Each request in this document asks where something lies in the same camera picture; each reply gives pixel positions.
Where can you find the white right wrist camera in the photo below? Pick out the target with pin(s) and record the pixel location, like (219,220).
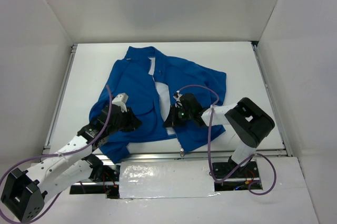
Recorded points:
(177,96)

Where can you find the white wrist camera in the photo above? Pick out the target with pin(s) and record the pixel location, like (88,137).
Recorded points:
(121,100)
(177,96)

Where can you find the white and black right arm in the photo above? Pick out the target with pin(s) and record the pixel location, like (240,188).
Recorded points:
(250,123)

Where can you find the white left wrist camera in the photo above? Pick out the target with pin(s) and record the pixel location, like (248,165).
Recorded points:
(121,100)

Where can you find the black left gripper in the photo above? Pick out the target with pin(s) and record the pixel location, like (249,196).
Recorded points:
(126,119)

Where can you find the silver zipper pull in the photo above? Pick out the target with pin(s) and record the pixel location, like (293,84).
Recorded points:
(182,152)

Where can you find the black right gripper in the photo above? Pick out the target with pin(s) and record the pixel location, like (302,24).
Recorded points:
(175,116)

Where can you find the aluminium frame rail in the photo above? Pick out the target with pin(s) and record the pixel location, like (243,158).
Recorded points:
(89,67)

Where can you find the white taped cover panel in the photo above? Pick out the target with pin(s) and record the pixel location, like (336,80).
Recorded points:
(165,179)

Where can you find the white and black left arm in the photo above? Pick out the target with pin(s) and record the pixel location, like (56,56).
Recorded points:
(26,192)

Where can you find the blue zip-up jacket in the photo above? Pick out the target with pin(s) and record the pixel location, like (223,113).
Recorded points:
(150,78)

